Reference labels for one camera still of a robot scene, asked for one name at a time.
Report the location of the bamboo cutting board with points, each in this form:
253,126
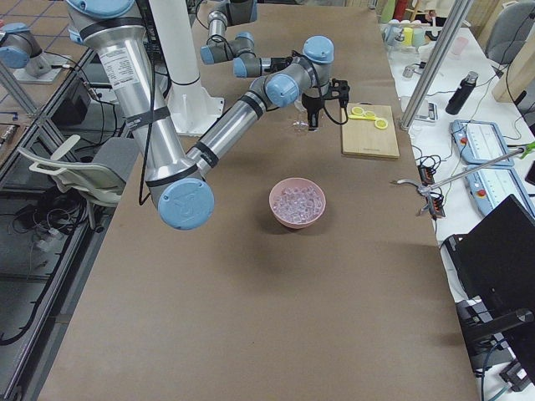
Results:
360,138

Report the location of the pink bowl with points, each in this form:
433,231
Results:
293,182

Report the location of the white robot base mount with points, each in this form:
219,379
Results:
193,109

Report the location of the aluminium frame post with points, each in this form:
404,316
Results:
446,38

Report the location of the far lemon slice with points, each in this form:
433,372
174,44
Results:
358,111

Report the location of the black monitor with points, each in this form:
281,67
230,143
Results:
495,260

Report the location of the yellow plastic knife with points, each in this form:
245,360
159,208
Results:
362,117

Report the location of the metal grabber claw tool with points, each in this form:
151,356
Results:
425,190

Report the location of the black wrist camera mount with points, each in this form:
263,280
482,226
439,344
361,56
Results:
339,90

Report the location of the clear ice cube pile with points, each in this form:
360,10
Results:
298,205

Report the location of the clear wine glass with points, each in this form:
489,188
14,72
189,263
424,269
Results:
300,122

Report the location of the black water bottle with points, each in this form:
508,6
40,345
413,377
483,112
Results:
462,93

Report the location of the lemon slice near handle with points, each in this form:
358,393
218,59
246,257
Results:
381,124

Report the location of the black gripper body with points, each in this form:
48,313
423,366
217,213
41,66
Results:
312,103

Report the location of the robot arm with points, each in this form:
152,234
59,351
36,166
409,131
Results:
175,165
241,50

